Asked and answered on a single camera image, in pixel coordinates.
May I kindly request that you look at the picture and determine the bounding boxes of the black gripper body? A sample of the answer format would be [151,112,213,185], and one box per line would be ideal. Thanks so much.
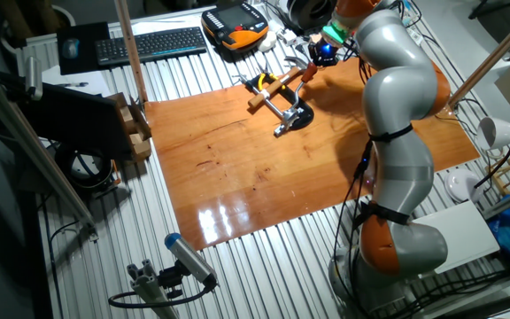
[307,37,341,67]

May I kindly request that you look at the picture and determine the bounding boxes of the black base lever press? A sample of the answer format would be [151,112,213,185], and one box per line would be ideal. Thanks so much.
[233,70,316,137]

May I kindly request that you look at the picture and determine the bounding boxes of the white power adapter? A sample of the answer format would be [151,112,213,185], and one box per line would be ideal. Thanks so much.
[279,27,298,47]

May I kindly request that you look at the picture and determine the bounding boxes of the black filament spool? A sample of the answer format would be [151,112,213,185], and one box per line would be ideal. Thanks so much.
[286,0,338,33]

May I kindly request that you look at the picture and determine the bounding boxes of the white rounded object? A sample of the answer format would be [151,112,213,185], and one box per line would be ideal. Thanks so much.
[257,30,278,53]

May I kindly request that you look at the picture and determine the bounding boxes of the white power strip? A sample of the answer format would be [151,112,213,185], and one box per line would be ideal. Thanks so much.
[403,0,425,45]

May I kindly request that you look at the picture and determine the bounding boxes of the orange and black teach pendant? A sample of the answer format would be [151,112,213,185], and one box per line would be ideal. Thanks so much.
[200,2,270,52]

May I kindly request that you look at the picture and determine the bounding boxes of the large wooden board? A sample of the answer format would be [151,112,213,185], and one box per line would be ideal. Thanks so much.
[143,57,482,253]

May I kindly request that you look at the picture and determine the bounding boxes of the black keyboard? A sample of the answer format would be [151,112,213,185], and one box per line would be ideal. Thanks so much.
[94,26,208,67]

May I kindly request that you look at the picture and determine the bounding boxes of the slanted wooden pole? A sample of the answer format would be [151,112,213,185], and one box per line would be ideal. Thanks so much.
[447,2,510,110]

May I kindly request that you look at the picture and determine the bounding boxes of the black office chair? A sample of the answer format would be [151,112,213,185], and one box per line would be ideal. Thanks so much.
[467,0,510,63]

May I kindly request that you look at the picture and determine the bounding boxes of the white desk lamp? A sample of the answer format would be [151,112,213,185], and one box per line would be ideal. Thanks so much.
[444,115,510,205]

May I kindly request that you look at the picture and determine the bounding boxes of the stacked wooden blocks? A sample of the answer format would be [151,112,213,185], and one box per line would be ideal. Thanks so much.
[106,91,153,163]

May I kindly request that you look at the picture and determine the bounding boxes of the white flat box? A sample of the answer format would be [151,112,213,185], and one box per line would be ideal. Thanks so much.
[412,199,502,275]

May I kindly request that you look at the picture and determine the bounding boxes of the black mouse pad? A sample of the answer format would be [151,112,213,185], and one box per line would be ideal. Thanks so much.
[56,21,112,76]

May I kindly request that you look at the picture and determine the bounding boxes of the grey computer mouse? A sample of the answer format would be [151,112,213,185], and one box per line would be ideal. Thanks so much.
[61,37,81,60]

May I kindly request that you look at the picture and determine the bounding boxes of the black flat panel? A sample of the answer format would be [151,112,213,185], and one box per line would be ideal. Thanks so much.
[0,70,135,160]

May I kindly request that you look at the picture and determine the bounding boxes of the long aluminium beam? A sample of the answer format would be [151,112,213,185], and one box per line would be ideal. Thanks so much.
[0,61,99,243]

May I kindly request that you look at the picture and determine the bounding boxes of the wooden handle claw hammer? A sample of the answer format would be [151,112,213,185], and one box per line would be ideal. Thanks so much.
[247,55,312,109]

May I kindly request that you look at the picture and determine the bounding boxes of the yellow handled pliers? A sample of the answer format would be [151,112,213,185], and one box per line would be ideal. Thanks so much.
[254,61,285,92]

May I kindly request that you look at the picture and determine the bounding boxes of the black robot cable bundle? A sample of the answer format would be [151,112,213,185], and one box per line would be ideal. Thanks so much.
[330,43,378,318]

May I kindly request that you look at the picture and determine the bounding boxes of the upright wooden post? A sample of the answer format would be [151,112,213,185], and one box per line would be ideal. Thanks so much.
[112,0,150,105]

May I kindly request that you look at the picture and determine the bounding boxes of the grey camera with blue cap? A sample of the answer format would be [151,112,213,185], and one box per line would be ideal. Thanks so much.
[164,232,219,288]

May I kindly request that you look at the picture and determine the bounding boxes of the short aluminium profile mount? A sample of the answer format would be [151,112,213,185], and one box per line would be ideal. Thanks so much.
[126,259,181,319]

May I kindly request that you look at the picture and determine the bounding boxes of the black camera cable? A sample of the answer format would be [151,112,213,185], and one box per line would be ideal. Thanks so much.
[107,283,216,310]

